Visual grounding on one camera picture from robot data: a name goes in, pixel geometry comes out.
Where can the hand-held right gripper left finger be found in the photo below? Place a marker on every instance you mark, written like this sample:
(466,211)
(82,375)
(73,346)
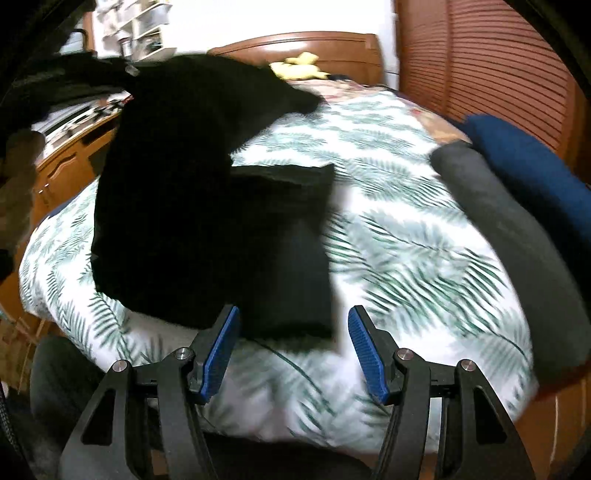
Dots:
(221,355)

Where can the white wall shelf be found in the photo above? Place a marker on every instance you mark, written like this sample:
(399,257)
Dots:
(147,32)

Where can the floral blanket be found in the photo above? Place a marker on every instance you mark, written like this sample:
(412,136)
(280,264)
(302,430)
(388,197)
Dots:
(429,124)

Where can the leaf print bed sheet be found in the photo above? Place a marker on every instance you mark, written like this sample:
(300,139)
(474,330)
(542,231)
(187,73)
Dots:
(415,258)

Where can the wooden wardrobe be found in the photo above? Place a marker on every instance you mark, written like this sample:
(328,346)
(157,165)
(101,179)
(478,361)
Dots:
(485,60)

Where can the black shirt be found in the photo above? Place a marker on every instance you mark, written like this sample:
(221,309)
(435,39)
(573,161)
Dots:
(171,184)

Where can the folded navy cloth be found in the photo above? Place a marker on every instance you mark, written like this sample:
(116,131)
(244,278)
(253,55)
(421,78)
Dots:
(521,157)

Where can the folded grey cloth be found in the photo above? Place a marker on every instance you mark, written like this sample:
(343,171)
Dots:
(508,230)

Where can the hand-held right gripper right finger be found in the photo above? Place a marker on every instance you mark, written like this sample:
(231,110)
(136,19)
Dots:
(367,355)

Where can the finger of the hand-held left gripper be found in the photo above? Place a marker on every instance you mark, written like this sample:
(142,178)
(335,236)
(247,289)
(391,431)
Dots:
(115,74)

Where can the wooden headboard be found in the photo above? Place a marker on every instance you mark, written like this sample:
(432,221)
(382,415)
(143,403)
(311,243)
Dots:
(341,55)

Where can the black garment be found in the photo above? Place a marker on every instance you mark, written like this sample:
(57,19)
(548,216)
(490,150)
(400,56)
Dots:
(286,258)

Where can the person's left hand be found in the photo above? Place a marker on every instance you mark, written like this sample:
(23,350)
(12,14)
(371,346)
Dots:
(23,157)

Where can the wooden desk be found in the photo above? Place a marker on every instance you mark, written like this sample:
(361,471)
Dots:
(64,161)

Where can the yellow plush toy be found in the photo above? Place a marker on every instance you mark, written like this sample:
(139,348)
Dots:
(300,67)

